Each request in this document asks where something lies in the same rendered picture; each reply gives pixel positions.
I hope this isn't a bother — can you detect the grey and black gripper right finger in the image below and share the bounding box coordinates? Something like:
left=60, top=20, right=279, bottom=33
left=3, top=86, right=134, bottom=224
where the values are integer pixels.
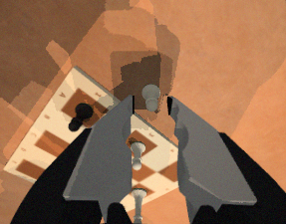
left=167, top=96, right=286, bottom=224

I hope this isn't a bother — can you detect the chessboard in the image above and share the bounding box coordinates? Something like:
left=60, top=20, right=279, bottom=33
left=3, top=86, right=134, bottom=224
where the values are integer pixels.
left=4, top=66, right=178, bottom=205

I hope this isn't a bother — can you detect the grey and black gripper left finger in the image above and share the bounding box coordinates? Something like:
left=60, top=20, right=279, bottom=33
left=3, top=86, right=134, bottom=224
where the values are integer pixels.
left=10, top=95, right=135, bottom=224

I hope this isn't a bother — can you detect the white chess pawn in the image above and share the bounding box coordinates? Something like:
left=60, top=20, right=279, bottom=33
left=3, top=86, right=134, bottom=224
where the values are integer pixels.
left=142, top=84, right=160, bottom=112
left=131, top=141, right=145, bottom=170

